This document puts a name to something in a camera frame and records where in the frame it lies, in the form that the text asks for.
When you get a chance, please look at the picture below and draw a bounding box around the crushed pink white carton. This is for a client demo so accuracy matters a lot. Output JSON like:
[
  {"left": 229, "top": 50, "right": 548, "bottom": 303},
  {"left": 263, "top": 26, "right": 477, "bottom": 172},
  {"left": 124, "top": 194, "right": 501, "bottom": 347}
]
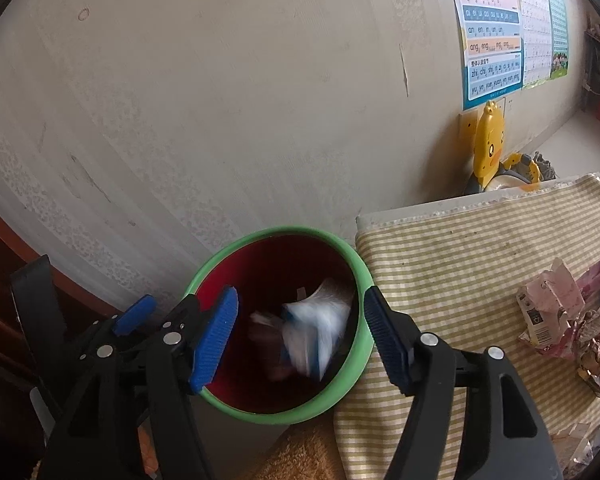
[{"left": 516, "top": 257, "right": 588, "bottom": 347}]

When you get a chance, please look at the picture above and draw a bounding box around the yellow checked table cloth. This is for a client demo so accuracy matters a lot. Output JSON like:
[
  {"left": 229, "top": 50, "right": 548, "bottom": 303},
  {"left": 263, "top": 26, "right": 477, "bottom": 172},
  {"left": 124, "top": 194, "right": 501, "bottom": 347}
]
[{"left": 332, "top": 172, "right": 600, "bottom": 480}]

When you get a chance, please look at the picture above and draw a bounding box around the green trash bin red inside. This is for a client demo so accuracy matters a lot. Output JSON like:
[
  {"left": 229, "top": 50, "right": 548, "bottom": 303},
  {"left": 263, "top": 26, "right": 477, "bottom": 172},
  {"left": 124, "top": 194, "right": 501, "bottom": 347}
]
[{"left": 181, "top": 226, "right": 376, "bottom": 425}]

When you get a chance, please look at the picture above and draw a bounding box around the yellow blue plastic toy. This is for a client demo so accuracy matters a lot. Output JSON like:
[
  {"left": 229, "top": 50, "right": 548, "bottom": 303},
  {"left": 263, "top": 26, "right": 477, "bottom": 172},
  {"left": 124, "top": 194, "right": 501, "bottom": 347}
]
[{"left": 482, "top": 151, "right": 543, "bottom": 193}]

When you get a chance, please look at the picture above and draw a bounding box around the blue wall poster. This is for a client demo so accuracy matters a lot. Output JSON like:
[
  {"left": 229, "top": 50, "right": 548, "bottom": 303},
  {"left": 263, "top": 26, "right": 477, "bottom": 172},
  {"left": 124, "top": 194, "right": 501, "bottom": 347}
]
[{"left": 445, "top": 0, "right": 525, "bottom": 111}]

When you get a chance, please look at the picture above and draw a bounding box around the yellow duck toy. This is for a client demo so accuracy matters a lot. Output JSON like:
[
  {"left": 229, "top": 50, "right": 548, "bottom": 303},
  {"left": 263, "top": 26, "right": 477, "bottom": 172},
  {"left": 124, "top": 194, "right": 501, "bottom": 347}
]
[{"left": 471, "top": 100, "right": 506, "bottom": 188}]

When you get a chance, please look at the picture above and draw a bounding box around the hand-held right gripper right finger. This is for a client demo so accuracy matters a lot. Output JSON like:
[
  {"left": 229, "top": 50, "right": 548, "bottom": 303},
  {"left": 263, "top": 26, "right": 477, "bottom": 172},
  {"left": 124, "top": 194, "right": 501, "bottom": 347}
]
[{"left": 362, "top": 286, "right": 563, "bottom": 480}]

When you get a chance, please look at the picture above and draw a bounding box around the brown wooden furniture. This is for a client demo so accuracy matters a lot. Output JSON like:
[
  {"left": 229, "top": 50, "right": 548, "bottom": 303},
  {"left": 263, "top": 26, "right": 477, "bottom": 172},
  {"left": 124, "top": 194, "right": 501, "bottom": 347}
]
[{"left": 0, "top": 194, "right": 151, "bottom": 461}]

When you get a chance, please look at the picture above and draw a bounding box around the beige wall plate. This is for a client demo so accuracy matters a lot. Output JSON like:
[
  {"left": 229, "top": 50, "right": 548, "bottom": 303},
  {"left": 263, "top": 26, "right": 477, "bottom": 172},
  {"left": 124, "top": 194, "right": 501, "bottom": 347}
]
[{"left": 457, "top": 109, "right": 481, "bottom": 142}]

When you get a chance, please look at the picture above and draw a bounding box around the dark red wrapper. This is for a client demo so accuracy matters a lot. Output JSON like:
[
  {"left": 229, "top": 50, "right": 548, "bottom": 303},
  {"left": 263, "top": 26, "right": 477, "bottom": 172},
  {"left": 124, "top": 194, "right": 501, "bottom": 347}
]
[{"left": 247, "top": 310, "right": 301, "bottom": 381}]

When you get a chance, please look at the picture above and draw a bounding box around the brown foil wrapper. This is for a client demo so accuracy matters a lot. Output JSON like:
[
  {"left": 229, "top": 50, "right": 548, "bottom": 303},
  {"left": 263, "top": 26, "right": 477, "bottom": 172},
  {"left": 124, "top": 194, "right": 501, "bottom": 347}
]
[{"left": 572, "top": 305, "right": 600, "bottom": 400}]

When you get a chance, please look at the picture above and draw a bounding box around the crumpled white wrapper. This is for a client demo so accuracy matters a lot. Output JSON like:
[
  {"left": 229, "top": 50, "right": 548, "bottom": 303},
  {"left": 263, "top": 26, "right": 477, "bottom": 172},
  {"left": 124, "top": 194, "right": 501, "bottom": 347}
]
[{"left": 550, "top": 422, "right": 600, "bottom": 478}]

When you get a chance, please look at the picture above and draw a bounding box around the grey cloth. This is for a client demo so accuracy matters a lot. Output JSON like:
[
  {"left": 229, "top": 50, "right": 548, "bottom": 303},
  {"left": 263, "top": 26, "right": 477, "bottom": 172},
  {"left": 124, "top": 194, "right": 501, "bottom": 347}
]
[{"left": 532, "top": 151, "right": 558, "bottom": 181}]

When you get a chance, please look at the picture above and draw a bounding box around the brown plush cloth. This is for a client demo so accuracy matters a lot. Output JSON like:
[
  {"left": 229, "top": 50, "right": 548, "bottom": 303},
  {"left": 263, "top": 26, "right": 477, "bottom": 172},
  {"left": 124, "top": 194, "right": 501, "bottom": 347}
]
[{"left": 240, "top": 410, "right": 351, "bottom": 480}]

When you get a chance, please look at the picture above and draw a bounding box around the green wall poster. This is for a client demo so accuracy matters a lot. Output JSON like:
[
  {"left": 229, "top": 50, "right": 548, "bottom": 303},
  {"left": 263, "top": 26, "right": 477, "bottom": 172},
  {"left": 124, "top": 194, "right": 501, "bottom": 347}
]
[{"left": 542, "top": 0, "right": 570, "bottom": 80}]

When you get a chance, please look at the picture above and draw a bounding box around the white chart wall poster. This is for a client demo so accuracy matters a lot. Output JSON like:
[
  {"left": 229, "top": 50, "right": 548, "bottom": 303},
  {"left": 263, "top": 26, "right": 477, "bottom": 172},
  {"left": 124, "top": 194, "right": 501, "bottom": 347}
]
[{"left": 511, "top": 0, "right": 553, "bottom": 90}]

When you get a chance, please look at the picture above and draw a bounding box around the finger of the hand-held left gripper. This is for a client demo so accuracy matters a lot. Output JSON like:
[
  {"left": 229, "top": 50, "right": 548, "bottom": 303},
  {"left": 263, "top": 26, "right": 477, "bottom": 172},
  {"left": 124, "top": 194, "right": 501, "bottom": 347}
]
[
  {"left": 8, "top": 254, "right": 68, "bottom": 401},
  {"left": 111, "top": 294, "right": 157, "bottom": 337}
]

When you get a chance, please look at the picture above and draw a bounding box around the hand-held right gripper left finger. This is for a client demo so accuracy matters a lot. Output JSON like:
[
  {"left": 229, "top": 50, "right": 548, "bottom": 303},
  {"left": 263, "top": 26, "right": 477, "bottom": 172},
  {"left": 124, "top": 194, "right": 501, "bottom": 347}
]
[{"left": 37, "top": 286, "right": 239, "bottom": 480}]

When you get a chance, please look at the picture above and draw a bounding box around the white blue packet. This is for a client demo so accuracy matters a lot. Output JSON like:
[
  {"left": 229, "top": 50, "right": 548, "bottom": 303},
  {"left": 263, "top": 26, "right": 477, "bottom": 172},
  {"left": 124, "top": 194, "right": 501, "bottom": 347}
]
[{"left": 280, "top": 279, "right": 356, "bottom": 382}]

